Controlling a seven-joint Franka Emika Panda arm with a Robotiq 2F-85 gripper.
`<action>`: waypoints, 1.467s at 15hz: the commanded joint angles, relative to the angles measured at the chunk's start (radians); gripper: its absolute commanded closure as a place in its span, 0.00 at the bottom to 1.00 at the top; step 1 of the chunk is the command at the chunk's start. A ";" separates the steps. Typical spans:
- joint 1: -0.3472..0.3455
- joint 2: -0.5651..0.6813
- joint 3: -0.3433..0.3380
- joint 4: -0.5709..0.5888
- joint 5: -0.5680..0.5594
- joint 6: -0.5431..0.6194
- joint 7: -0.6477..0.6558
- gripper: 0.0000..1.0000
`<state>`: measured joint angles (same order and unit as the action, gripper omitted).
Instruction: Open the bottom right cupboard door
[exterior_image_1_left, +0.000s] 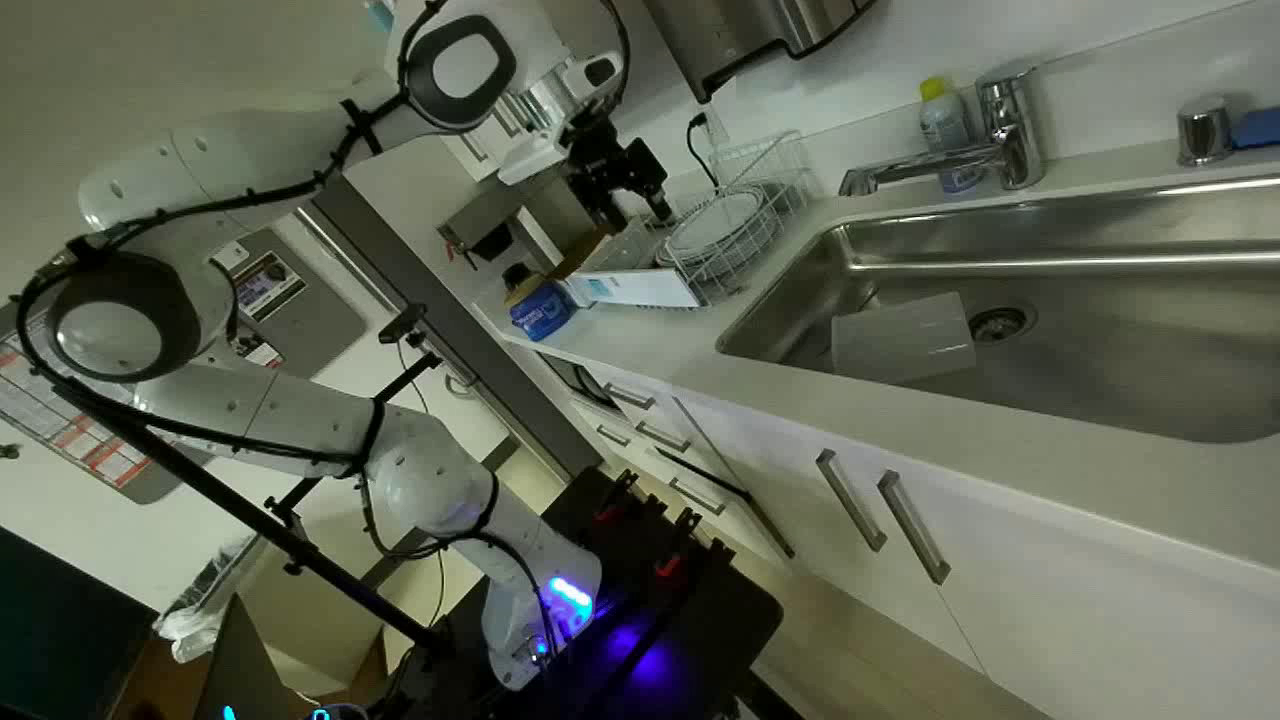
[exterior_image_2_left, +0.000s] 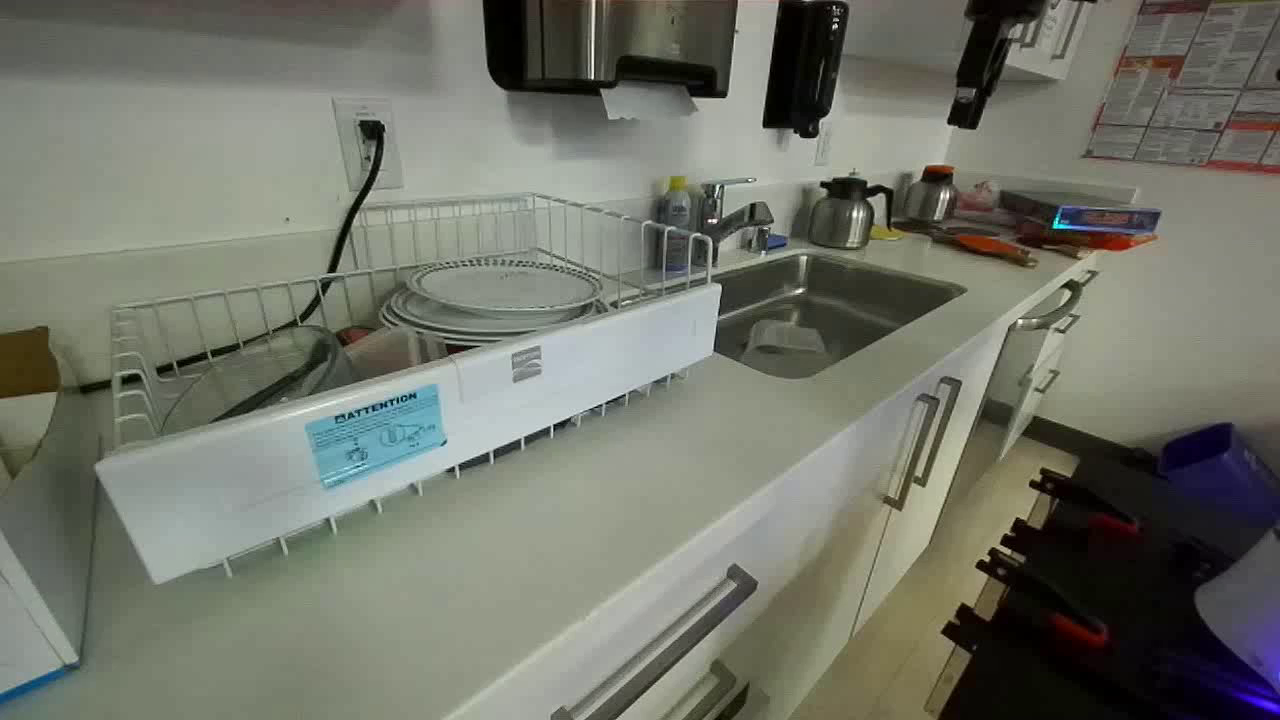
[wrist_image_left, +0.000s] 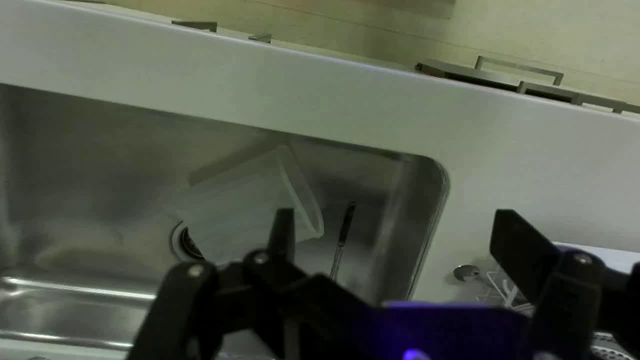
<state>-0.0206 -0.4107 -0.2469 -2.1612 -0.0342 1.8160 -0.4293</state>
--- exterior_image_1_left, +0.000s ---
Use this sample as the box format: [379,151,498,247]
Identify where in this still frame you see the white drawer with bar handle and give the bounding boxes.
[582,365,703,462]
[622,422,791,554]

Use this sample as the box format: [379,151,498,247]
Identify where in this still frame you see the steel paper towel dispenser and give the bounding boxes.
[639,0,883,108]

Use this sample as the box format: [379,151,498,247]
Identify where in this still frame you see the soap bottle with yellow cap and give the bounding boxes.
[917,72,975,155]

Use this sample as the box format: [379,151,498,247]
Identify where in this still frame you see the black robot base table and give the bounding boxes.
[397,462,791,720]

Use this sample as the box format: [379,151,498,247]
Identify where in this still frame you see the large white red poster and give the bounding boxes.
[0,336,97,453]

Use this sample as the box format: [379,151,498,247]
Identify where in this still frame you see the brown cardboard box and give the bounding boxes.
[244,524,416,702]

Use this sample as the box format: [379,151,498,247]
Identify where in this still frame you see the black stand pole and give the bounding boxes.
[16,352,450,654]

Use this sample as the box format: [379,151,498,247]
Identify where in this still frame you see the dark monitor screen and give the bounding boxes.
[0,524,160,720]

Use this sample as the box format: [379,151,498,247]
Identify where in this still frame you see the blue sponge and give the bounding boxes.
[1228,105,1280,151]

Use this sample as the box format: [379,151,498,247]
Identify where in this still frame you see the stainless steel sink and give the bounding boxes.
[712,173,1280,453]

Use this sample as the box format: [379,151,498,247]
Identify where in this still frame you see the small metal cup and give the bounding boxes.
[1174,94,1235,173]

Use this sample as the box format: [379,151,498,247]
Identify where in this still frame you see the small white red poster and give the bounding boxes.
[54,414,160,496]

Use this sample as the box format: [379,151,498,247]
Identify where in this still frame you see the stack of white papers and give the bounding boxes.
[150,532,273,669]

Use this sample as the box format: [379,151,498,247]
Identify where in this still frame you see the white sheet in sink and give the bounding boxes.
[828,286,980,388]

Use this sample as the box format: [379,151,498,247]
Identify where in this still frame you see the black stand side bracket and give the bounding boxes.
[260,349,445,532]

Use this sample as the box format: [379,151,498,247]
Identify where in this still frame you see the blue and white box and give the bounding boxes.
[506,274,578,343]

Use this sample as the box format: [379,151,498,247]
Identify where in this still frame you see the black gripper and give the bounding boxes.
[563,108,680,233]

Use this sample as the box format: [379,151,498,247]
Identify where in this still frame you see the grey notice board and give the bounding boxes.
[0,226,370,506]

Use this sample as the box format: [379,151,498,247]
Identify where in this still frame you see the dark small poster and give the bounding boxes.
[232,251,311,324]

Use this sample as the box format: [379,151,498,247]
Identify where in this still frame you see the chrome sink faucet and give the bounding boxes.
[834,69,1050,199]

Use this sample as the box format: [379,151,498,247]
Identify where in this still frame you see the black power cord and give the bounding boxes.
[680,108,733,199]

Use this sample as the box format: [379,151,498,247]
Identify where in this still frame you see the white countertop appliance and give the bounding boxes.
[437,174,572,304]

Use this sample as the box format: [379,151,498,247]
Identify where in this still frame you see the white wire dish rack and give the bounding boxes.
[656,129,825,313]

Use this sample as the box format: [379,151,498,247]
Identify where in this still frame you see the black clamp red grip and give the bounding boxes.
[578,462,649,541]
[634,502,712,590]

